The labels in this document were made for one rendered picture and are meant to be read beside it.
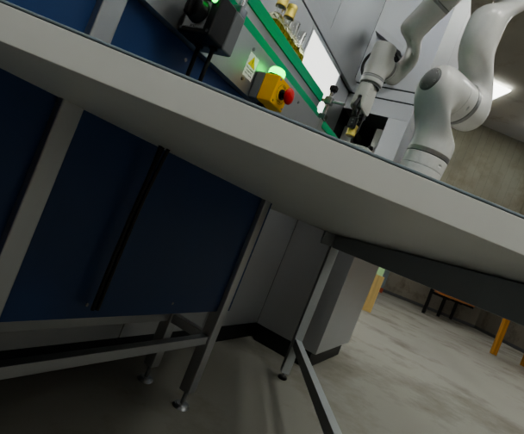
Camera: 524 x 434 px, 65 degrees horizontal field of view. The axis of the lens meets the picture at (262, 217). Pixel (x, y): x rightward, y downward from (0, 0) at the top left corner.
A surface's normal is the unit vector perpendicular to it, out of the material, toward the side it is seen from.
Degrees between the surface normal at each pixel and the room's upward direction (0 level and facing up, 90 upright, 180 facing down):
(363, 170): 90
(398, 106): 90
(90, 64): 90
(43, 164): 90
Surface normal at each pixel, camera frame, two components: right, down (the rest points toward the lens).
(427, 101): -0.85, 0.29
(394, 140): -0.44, -0.18
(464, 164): 0.04, 0.01
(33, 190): 0.82, 0.33
